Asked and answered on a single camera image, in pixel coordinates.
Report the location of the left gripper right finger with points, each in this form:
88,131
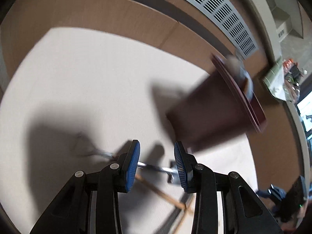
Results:
188,175

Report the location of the orange snack bag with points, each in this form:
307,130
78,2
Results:
290,68

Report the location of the purple plastic utensil holder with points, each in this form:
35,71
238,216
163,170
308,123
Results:
216,111

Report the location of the white plastic spoon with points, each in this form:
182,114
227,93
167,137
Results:
234,66

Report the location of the white tablecloth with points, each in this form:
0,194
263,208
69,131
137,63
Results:
89,86

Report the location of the wooden chopstick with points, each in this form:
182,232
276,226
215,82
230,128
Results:
160,193
188,212

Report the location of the blue plastic spoon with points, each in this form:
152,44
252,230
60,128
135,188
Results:
247,86

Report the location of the grey ventilation grille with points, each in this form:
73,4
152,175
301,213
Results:
225,16

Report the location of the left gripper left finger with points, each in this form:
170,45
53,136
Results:
129,161

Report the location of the small shovel spoon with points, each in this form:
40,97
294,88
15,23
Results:
84,147

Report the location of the green checked towel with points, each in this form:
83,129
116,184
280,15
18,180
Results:
274,81

